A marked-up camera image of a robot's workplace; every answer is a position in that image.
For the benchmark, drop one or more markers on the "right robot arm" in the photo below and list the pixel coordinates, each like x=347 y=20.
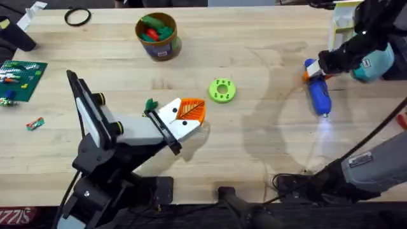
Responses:
x=375 y=165

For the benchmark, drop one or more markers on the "black rail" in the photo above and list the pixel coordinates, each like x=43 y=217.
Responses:
x=197 y=219

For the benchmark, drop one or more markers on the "brown tub with toys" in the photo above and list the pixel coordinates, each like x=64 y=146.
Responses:
x=160 y=47

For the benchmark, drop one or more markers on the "small green red packet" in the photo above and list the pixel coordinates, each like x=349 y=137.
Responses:
x=35 y=124

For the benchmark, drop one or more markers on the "white paper strip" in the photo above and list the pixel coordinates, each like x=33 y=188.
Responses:
x=30 y=14

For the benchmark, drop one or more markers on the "black bag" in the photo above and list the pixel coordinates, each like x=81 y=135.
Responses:
x=16 y=39

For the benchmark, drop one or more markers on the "white box with yellow edge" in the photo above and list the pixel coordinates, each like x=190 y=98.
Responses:
x=341 y=19

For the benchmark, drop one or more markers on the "blue electric screwdriver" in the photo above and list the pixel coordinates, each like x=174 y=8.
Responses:
x=320 y=95

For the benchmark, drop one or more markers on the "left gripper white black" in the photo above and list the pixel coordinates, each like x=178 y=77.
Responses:
x=140 y=130

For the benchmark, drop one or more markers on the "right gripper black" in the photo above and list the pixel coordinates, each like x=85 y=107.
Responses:
x=346 y=55

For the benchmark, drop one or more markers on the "green disc with holes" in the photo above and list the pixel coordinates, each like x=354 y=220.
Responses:
x=216 y=95

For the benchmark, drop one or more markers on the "green board with blocks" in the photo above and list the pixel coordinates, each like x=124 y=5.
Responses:
x=22 y=79

